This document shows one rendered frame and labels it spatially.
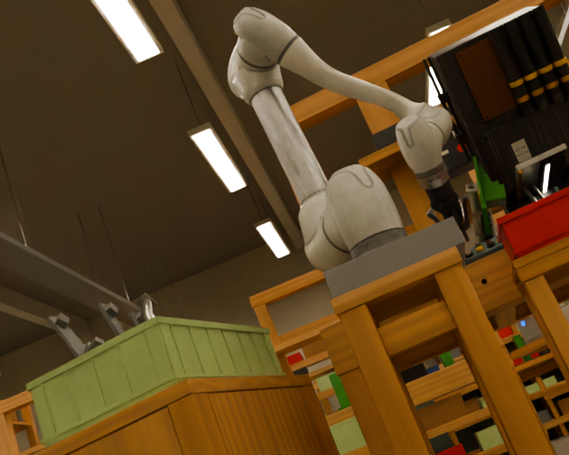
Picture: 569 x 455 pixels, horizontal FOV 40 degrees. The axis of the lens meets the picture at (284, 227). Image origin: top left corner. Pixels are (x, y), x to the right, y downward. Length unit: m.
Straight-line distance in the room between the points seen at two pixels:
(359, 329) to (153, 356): 0.48
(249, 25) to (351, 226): 0.68
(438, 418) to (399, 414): 7.73
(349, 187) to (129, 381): 0.72
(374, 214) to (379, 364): 0.39
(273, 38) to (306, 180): 0.41
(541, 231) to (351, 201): 0.49
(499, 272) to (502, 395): 0.63
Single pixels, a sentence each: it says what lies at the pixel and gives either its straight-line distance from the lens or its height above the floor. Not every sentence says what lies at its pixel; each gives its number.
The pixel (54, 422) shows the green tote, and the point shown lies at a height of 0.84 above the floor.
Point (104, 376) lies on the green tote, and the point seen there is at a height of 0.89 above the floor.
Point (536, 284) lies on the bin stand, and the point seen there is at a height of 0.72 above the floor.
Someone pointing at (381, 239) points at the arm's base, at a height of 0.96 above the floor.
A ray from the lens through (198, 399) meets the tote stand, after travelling 1.79.
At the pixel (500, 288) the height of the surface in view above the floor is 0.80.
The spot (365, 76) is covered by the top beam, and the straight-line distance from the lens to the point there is 3.26.
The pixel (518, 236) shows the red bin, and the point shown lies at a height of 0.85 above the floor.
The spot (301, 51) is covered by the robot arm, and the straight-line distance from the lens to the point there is 2.26.
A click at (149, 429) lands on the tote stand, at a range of 1.84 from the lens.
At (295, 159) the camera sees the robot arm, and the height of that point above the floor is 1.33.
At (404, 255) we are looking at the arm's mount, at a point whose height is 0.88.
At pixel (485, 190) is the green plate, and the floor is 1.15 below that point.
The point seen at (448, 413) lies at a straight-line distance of 9.53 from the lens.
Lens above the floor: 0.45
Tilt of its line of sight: 19 degrees up
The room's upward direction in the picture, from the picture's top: 22 degrees counter-clockwise
